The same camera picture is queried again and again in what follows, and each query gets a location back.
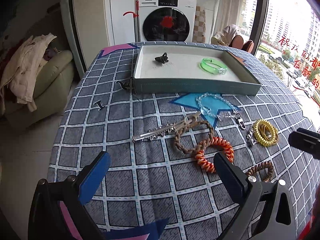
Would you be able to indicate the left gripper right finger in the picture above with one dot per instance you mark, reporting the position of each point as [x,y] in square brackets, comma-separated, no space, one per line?
[232,178]

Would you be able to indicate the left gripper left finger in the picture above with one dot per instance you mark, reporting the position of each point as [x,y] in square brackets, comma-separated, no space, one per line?
[91,176]

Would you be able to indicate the silver spiked hair clip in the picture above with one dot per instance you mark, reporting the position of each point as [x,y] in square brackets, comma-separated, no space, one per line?
[150,135]

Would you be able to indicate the green translucent bangle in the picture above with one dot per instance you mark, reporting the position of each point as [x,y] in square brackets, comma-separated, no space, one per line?
[213,66]

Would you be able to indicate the black claw hair clip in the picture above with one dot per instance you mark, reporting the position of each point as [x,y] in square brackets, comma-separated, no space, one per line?
[162,59]

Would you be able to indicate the small black metal clip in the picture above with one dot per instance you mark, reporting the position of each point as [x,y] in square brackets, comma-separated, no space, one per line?
[99,105]

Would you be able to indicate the light green sofa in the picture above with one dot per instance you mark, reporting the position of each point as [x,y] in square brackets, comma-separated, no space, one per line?
[50,94]

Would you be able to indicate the black hair clip beside tray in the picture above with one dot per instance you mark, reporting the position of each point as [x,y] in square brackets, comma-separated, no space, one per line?
[127,85]

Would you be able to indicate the beige jacket on sofa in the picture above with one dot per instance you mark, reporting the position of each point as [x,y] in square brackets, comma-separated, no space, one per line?
[21,72]

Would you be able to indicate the white tote bag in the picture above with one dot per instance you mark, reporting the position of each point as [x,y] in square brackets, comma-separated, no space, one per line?
[225,36]

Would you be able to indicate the teal shallow cardboard tray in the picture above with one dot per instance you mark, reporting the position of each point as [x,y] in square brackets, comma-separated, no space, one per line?
[182,73]

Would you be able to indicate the checkered cloth bag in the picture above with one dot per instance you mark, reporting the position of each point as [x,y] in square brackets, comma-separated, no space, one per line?
[199,34]

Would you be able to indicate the white front-load washing machine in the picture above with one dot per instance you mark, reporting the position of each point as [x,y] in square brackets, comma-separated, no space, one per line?
[166,20]

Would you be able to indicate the red-handled mop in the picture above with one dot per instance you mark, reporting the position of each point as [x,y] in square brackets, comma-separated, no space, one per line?
[135,15]

